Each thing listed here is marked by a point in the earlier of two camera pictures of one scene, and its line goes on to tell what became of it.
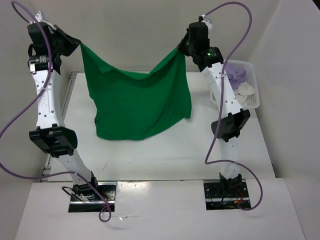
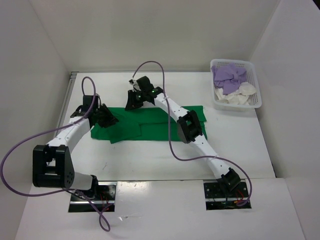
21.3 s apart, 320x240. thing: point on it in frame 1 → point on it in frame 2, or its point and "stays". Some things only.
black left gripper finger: [66, 51] → [103, 123]
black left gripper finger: [67, 44] → [107, 115]
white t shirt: [244, 90] stays
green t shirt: [132, 105] → [151, 124]
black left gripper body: [54, 44] → [98, 111]
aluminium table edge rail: [73, 77] stays
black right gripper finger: [182, 46] → [131, 100]
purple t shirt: [236, 74] stays
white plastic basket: [251, 78] stays
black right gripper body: [190, 47] → [143, 94]
